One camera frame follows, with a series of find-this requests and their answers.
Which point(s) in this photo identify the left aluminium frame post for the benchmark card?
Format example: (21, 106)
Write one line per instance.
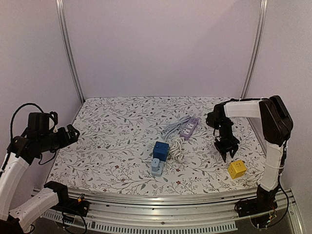
(68, 49)

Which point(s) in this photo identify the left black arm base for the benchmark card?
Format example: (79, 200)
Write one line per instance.
(75, 206)

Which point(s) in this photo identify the light blue plug adapter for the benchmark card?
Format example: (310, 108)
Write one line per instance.
(155, 164)

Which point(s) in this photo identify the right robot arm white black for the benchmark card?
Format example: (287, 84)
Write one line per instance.
(277, 126)

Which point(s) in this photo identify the purple power strip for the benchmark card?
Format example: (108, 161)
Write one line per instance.
(189, 128)

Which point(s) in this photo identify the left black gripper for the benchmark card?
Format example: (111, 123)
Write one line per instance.
(66, 141)

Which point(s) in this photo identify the yellow cube socket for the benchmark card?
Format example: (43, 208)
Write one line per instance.
(237, 169)

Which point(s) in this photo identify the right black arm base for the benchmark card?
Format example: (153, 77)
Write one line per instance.
(247, 207)

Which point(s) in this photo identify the aluminium front rail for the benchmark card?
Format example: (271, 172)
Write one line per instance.
(214, 213)

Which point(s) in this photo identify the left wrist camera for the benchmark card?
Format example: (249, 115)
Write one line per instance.
(42, 123)

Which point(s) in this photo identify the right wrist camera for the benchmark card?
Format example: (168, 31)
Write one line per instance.
(212, 120)

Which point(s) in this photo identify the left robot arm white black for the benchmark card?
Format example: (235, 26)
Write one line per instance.
(40, 136)

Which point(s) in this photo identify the right aluminium frame post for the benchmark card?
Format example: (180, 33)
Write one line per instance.
(256, 48)

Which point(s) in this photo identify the grey-blue power strip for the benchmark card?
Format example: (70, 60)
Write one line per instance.
(159, 172)

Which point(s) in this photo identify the blue cube socket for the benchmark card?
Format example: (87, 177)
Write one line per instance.
(161, 150)

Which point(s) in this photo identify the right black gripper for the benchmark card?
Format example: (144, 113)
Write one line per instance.
(226, 142)

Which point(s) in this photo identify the aluminium frame post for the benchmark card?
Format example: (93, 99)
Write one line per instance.
(256, 48)
(68, 49)

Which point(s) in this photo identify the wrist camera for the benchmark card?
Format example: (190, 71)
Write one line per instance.
(42, 123)
(212, 120)

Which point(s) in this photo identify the floral patterned table mat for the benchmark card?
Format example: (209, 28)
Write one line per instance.
(115, 149)

